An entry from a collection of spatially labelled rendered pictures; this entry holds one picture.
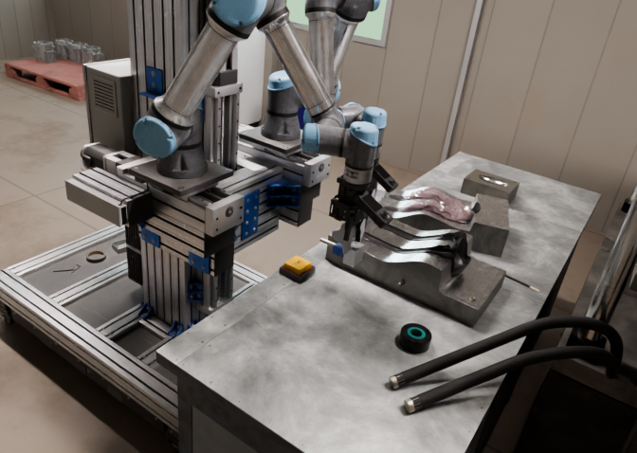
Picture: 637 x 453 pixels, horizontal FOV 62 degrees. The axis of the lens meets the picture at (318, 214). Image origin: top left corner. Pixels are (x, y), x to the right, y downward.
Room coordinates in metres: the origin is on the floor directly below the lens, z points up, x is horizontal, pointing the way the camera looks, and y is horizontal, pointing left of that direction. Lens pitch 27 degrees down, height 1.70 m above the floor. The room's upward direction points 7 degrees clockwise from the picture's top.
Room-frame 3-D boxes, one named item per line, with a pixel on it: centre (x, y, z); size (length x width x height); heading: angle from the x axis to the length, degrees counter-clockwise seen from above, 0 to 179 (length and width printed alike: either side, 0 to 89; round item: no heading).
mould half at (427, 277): (1.42, -0.32, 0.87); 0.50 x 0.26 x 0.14; 58
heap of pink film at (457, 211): (1.76, -0.43, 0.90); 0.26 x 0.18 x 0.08; 76
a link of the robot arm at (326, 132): (1.32, 0.01, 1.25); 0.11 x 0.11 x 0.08; 84
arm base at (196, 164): (1.48, 0.43, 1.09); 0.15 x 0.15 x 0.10
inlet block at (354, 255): (1.30, -0.07, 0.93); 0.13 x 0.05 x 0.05; 59
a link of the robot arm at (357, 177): (1.29, -0.09, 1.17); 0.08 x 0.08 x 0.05
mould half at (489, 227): (1.77, -0.43, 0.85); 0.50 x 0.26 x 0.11; 76
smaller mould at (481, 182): (2.12, -0.72, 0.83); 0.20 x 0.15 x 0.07; 58
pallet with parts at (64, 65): (5.78, 2.90, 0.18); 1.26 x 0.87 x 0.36; 59
